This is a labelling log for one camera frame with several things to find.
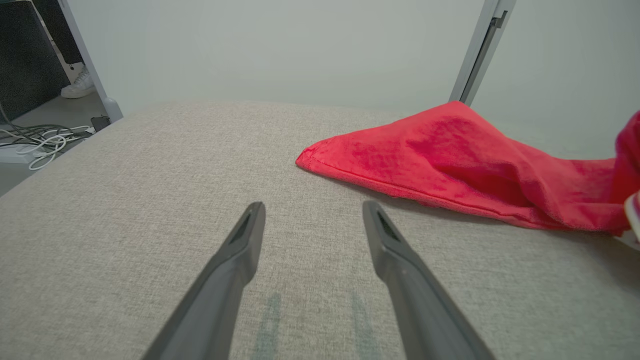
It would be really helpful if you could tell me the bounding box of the white sneaker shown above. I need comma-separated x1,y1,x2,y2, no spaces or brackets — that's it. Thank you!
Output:
61,67,96,99

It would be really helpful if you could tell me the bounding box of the black trouser leg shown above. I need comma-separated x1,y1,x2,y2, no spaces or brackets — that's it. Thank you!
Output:
32,0,84,68

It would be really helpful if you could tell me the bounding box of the grey fabric sofa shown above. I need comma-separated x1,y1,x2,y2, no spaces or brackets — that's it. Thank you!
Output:
0,100,640,360

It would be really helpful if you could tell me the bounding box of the white power strip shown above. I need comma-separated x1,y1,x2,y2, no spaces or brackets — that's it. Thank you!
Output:
0,145,39,165

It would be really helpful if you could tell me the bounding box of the grey cable bundle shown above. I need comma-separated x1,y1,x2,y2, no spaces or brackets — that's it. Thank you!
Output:
0,102,94,149

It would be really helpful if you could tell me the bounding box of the dark grey partition panel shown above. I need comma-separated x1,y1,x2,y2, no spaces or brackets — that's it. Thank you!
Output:
0,0,71,122

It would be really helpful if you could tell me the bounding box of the white cable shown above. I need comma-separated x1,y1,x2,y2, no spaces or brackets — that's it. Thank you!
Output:
0,129,91,171

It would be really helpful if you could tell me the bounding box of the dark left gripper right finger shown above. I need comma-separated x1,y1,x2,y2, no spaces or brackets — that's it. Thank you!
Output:
362,200,497,360

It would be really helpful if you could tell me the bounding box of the light grey partition post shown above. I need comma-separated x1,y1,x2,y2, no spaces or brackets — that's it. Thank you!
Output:
57,0,124,123

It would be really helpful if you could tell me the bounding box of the red white baseball jersey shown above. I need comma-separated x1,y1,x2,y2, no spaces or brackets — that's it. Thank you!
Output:
295,100,640,251

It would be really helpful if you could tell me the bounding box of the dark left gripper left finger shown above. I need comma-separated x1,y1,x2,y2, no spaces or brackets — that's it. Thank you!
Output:
142,201,267,360

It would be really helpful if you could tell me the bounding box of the grey double partition post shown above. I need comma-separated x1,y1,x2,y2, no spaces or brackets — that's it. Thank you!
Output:
449,0,517,107

